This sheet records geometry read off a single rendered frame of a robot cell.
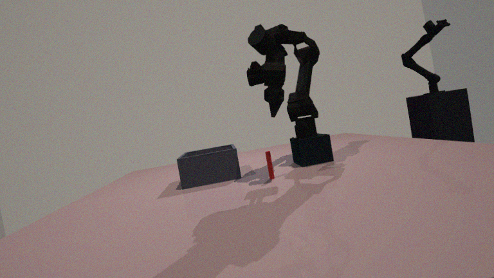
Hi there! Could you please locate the dark red peg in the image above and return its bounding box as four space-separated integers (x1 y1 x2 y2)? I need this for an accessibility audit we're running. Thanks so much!
265 151 275 180

